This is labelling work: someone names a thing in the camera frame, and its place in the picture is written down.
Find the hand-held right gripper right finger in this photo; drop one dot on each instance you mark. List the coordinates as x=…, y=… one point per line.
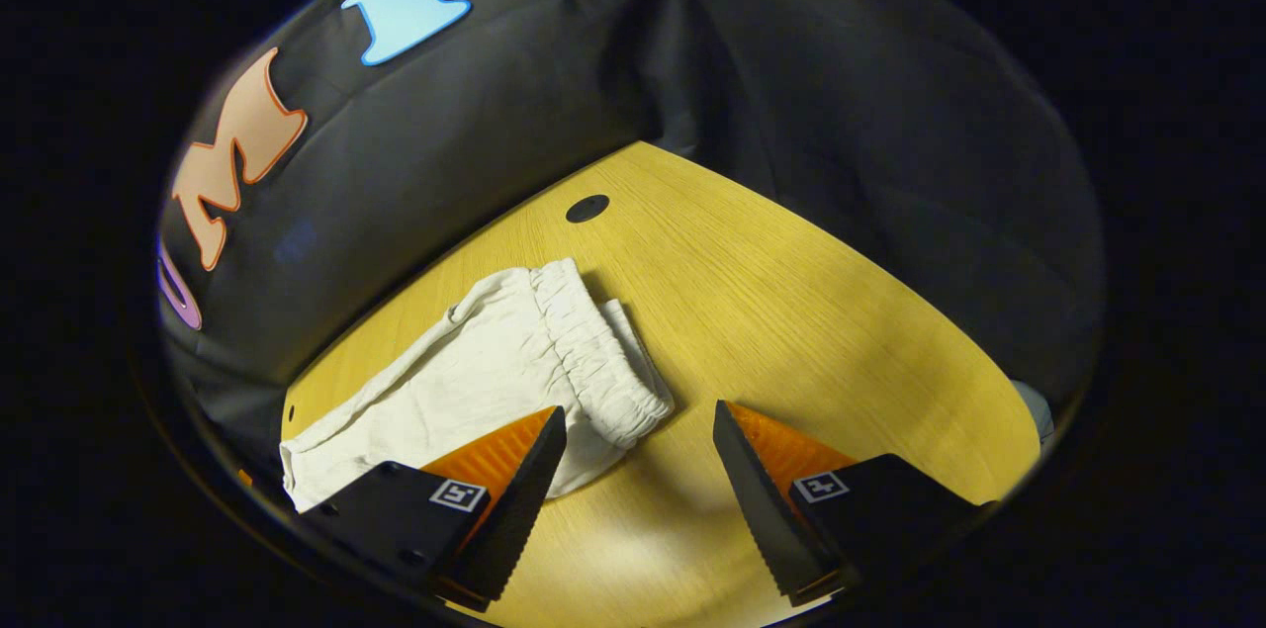
x=767, y=519

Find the black backdrop cloth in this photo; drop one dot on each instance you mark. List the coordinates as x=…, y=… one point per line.
x=791, y=94

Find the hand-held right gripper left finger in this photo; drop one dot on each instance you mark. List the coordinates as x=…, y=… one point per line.
x=514, y=519

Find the white jeans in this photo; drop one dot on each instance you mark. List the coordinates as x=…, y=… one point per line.
x=475, y=371

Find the round black table grommet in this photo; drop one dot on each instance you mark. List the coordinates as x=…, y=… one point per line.
x=587, y=209

